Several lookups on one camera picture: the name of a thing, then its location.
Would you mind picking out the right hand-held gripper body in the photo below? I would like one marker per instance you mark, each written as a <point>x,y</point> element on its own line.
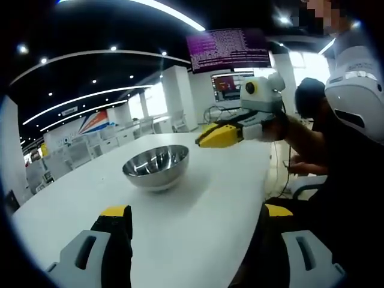
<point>264,96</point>

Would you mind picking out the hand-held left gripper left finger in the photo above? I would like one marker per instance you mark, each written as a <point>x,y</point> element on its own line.
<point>87,258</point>

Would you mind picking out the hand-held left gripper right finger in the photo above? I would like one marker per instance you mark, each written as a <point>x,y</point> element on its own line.
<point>306,261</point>

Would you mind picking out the stainless steel bowl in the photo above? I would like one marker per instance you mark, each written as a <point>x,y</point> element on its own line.
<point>156,177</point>

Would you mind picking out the small computer monitor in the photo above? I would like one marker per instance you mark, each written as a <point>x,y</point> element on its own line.
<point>223,87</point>

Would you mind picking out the white table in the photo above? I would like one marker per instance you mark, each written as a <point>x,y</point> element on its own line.
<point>195,180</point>

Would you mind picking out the white square pillar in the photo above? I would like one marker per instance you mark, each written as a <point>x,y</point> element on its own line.
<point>177,99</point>
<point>12,150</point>

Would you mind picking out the large purple-screen monitor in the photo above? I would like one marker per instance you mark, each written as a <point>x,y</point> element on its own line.
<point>228,51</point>

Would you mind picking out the grey office chair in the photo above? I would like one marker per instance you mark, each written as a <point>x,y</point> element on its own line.
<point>309,181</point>

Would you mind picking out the white chest-worn device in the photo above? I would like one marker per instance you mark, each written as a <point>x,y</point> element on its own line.
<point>354,99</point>

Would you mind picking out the black box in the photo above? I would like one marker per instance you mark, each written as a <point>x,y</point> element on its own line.
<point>12,201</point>

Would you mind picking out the row of white office desks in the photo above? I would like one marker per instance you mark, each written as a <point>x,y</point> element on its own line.
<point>78,153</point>

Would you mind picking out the yellow sign board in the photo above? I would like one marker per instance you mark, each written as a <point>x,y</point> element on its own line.
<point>44,149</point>

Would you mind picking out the red blue wall banner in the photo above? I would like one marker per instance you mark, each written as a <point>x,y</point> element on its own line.
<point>94,121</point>

